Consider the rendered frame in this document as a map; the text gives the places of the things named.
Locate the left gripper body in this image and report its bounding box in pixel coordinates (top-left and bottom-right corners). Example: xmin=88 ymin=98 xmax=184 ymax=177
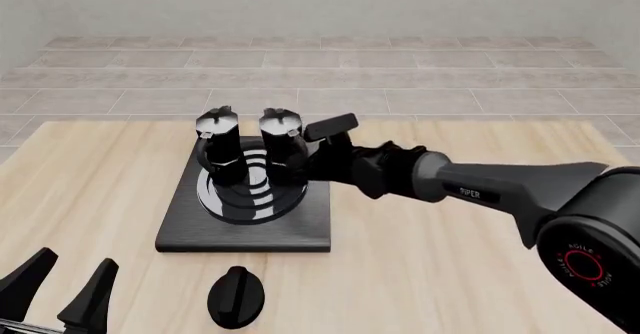
xmin=0 ymin=316 xmax=67 ymax=334

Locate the black moka pot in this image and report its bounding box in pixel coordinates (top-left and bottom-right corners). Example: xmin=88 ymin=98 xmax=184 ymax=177
xmin=193 ymin=104 xmax=247 ymax=186
xmin=258 ymin=106 xmax=312 ymax=186

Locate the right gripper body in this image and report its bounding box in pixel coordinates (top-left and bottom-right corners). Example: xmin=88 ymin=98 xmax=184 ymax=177
xmin=306 ymin=131 xmax=359 ymax=186

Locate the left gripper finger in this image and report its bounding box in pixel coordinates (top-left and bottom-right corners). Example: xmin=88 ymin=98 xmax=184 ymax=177
xmin=56 ymin=257 xmax=121 ymax=334
xmin=0 ymin=247 xmax=59 ymax=322

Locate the flat black stove plate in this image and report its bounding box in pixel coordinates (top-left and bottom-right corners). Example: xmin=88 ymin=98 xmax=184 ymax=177
xmin=155 ymin=133 xmax=333 ymax=254

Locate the round black stove knob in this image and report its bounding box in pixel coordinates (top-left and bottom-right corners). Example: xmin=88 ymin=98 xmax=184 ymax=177
xmin=206 ymin=265 xmax=267 ymax=331

